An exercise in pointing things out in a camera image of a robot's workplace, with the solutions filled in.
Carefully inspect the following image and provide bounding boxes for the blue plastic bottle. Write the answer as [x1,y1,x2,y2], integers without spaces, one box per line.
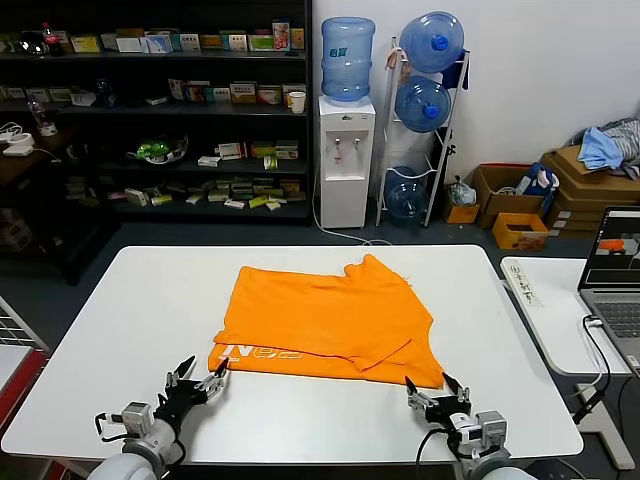
[94,77,119,107]

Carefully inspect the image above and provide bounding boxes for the open brown cardboard box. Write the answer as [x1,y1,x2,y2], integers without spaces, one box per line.
[472,162,549,230]

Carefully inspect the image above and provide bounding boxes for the pale yellow white box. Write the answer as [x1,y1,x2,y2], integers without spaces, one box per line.
[69,33,104,54]

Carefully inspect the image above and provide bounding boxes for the handwritten paper label strip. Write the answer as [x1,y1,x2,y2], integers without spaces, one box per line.
[507,259,544,310]

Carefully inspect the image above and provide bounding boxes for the small yellow cardboard box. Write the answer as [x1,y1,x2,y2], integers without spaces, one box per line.
[444,200,481,225]

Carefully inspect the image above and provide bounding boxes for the stack of brown cartons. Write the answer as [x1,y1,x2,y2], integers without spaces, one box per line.
[540,144,640,239]

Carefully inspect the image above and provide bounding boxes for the pile of blue clothes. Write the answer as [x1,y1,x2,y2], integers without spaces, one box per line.
[569,118,640,180]

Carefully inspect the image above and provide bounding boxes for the orange t-shirt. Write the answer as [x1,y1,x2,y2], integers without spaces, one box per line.
[207,253,445,391]

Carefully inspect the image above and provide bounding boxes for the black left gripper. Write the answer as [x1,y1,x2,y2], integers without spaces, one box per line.
[154,355,231,426]

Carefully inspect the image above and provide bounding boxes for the tall colourful box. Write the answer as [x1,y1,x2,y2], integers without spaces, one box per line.
[272,18,292,51]

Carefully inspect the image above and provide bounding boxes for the white blue box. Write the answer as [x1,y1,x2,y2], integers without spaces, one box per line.
[140,30,174,54]

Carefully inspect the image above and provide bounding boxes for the bowl of green fruit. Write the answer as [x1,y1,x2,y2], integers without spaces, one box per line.
[125,133,190,165]

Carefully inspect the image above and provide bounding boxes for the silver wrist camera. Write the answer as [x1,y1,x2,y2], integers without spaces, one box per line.
[449,410,509,447]
[122,401,154,436]

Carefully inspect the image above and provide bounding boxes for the white metal jug rack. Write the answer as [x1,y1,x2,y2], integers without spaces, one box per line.
[375,34,472,229]

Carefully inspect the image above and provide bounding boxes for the black shelving unit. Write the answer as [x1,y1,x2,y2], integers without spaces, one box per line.
[0,0,314,229]

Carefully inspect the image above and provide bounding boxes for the crumpled plastic bag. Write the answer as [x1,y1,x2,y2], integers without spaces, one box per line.
[446,175,479,206]

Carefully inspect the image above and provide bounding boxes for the brown wooden desk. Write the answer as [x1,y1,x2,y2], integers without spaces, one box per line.
[0,127,76,189]

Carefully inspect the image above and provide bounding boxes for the cola bottle red cap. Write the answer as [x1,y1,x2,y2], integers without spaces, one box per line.
[41,21,65,57]

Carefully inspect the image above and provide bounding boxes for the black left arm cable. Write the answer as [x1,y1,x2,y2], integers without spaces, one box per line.
[94,412,127,444]

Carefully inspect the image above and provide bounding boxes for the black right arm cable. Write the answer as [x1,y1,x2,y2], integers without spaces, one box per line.
[417,424,454,480]

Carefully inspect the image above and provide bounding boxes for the yellow white medicine box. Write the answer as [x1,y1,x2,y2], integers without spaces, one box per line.
[229,82,259,105]

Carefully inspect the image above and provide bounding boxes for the red white medicine box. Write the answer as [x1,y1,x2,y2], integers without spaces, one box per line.
[215,141,249,161]

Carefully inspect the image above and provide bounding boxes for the blue white bag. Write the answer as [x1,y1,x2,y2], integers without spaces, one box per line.
[516,161,561,211]

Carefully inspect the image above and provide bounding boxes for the clear glass bowl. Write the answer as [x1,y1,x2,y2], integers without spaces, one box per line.
[17,30,49,55]

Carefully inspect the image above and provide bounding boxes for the orange cardboard box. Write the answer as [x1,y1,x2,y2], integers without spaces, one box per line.
[491,212,550,251]

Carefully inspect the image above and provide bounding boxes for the labelled blue water jug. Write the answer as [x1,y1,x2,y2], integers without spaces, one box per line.
[320,16,376,104]

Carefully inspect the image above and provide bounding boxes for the black laptop cable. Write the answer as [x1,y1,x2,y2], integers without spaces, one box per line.
[571,313,640,426]

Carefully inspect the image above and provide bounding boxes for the grey laptop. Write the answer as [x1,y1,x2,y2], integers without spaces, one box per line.
[577,204,640,372]

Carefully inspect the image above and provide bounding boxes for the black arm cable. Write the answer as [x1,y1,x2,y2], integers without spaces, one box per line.
[417,424,454,480]
[94,412,127,444]

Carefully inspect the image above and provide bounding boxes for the white wire basket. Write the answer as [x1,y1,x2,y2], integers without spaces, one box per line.
[0,294,51,361]

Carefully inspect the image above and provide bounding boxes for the white charger device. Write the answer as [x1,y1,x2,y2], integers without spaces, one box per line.
[3,132,35,157]

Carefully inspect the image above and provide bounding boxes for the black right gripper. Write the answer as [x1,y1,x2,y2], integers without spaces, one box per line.
[403,372,474,429]

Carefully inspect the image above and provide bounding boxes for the white side table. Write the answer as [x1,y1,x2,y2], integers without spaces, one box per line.
[499,256,640,471]

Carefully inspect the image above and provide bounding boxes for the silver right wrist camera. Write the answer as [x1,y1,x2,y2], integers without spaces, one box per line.
[449,410,509,447]

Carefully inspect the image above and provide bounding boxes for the white dispenser power cord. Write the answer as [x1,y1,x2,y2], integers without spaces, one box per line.
[312,164,396,248]

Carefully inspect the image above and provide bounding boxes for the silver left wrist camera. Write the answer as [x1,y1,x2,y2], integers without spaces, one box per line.
[122,401,154,436]

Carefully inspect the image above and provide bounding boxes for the beige hanging cloth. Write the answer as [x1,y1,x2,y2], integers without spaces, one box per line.
[383,47,412,84]

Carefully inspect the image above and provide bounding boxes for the white water dispenser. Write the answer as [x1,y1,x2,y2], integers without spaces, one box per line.
[318,94,377,230]

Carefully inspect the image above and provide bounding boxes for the red cabinet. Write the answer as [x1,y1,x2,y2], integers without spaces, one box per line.
[0,347,51,427]

